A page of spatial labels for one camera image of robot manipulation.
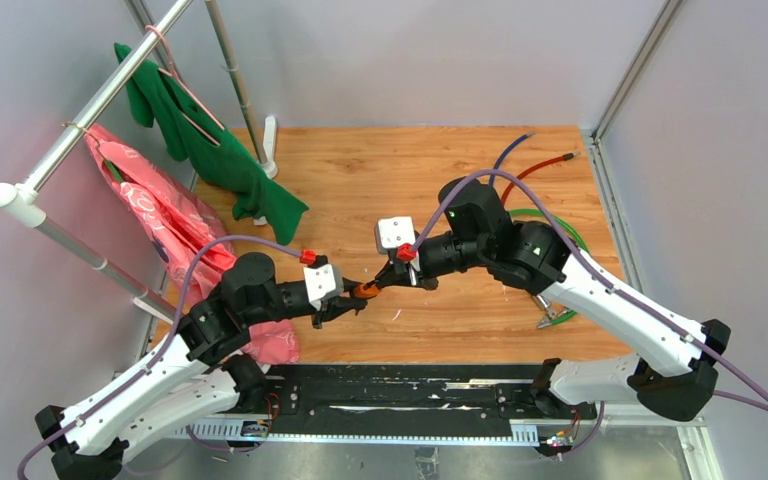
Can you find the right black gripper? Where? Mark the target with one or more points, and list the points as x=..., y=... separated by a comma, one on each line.
x=403, y=276

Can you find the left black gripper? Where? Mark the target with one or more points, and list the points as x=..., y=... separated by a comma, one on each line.
x=335, y=307

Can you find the orange black padlock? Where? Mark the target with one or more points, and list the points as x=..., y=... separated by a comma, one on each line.
x=366, y=291

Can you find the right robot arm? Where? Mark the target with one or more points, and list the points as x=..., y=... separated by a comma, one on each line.
x=670, y=369

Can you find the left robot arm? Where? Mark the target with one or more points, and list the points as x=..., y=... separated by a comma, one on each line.
x=197, y=370

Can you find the pink patterned garment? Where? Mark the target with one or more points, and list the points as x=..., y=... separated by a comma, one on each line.
x=176, y=221

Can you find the green cloth garment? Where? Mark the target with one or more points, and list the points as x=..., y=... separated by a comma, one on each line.
x=216, y=155

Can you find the white metal clothes rack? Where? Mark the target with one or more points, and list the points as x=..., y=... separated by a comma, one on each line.
x=18, y=200

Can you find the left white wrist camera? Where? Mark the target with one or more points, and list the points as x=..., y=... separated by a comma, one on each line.
x=322, y=284

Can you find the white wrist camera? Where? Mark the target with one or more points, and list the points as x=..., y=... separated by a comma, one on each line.
x=393, y=232
x=322, y=284

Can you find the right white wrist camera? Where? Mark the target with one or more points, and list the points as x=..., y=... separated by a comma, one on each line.
x=393, y=232

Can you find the blue cable lock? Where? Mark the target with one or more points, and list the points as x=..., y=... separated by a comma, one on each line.
x=506, y=152

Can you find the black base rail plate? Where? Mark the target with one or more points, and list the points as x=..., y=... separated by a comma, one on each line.
x=486, y=404

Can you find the red cable lock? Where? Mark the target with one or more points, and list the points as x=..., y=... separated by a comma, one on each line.
x=536, y=167

